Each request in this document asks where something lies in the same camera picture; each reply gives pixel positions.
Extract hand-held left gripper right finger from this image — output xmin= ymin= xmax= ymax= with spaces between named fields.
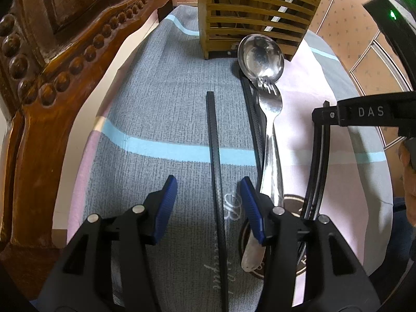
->
xmin=240 ymin=176 xmax=381 ymax=312

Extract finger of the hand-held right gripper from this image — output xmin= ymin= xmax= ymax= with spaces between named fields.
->
xmin=311 ymin=101 xmax=340 ymax=127

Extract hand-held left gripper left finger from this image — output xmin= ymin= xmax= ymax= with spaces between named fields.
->
xmin=37 ymin=175 xmax=178 ymax=312

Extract white spoon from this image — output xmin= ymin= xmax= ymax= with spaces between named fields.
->
xmin=266 ymin=0 xmax=295 ymax=32

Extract person's right hand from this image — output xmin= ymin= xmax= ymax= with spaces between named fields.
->
xmin=398 ymin=138 xmax=416 ymax=186

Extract steel fork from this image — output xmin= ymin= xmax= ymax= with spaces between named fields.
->
xmin=256 ymin=77 xmax=284 ymax=209

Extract grey pink printed cloth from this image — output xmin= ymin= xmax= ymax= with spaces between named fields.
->
xmin=67 ymin=5 xmax=394 ymax=312

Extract brown kitchen base cabinets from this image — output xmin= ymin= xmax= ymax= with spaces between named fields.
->
xmin=314 ymin=0 xmax=416 ymax=150

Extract person's blue jeans leg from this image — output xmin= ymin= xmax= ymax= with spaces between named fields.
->
xmin=374 ymin=198 xmax=416 ymax=300

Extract carved wooden chair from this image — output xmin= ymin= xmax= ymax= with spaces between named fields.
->
xmin=0 ymin=0 xmax=178 ymax=303

